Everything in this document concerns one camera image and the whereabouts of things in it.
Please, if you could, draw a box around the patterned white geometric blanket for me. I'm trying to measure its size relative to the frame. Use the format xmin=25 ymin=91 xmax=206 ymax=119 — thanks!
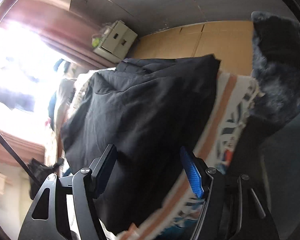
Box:
xmin=52 ymin=67 xmax=266 ymax=240

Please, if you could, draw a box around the folded black garment stack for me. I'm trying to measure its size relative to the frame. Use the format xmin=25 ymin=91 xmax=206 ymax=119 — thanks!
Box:
xmin=61 ymin=54 xmax=220 ymax=234

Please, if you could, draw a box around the left pink curtain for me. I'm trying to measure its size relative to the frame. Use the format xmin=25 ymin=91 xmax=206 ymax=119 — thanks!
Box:
xmin=0 ymin=130 xmax=45 ymax=166

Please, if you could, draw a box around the pink curtain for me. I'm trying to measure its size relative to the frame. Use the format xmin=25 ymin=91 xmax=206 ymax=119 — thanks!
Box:
xmin=0 ymin=130 xmax=45 ymax=166
xmin=0 ymin=0 xmax=115 ymax=69

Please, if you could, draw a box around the hanging dark jacket left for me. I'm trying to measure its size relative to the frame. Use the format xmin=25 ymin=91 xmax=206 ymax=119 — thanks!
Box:
xmin=0 ymin=88 xmax=34 ymax=112

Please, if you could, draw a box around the green item on nightstand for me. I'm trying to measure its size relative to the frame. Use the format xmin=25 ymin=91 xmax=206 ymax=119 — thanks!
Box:
xmin=91 ymin=37 xmax=101 ymax=48

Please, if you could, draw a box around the cream bedside nightstand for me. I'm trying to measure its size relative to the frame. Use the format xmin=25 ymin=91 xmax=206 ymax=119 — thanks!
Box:
xmin=91 ymin=21 xmax=138 ymax=63

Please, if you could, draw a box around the dark fluffy rug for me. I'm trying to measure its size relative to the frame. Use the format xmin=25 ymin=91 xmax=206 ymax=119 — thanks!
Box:
xmin=251 ymin=11 xmax=300 ymax=127

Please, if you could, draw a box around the right pink curtain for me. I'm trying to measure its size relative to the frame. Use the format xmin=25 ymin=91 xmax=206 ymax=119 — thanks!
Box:
xmin=0 ymin=0 xmax=115 ymax=69

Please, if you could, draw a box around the black cable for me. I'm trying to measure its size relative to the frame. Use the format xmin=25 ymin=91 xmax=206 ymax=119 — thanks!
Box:
xmin=0 ymin=124 xmax=41 ymax=188

